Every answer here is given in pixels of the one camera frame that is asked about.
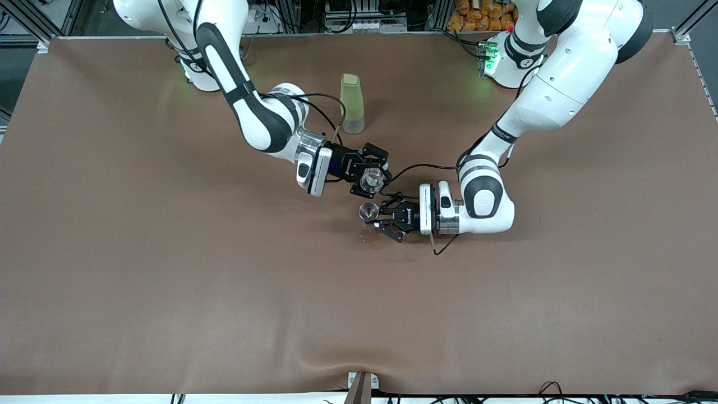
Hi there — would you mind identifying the orange snack bag pile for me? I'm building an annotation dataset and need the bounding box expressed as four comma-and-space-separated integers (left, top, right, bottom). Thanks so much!
447, 0, 518, 32

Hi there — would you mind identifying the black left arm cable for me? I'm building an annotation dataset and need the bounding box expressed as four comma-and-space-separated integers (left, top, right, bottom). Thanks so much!
387, 62, 539, 256

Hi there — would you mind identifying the brown table cover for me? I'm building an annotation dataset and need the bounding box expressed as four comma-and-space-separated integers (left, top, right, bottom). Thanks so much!
0, 31, 718, 396

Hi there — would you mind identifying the white power strip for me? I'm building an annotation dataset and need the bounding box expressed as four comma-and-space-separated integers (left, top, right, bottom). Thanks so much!
248, 6, 278, 26

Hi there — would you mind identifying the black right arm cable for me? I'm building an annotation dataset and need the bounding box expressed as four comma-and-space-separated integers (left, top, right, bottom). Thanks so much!
157, 0, 346, 144

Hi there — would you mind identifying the metal table clamp bracket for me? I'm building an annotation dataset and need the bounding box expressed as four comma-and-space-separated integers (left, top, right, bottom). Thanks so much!
344, 371, 380, 404

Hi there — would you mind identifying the clear glass cup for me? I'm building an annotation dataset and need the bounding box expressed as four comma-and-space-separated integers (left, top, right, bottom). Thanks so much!
360, 168, 387, 192

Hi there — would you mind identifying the aluminium frame post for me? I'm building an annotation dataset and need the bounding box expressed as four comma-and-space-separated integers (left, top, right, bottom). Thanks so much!
17, 0, 86, 41
670, 0, 718, 45

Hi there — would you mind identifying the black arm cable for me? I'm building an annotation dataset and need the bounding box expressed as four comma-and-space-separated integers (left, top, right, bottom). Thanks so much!
387, 62, 539, 256
157, 0, 346, 144

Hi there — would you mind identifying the olive green tall bottle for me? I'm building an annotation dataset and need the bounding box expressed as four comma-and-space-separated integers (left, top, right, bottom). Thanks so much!
340, 73, 366, 135

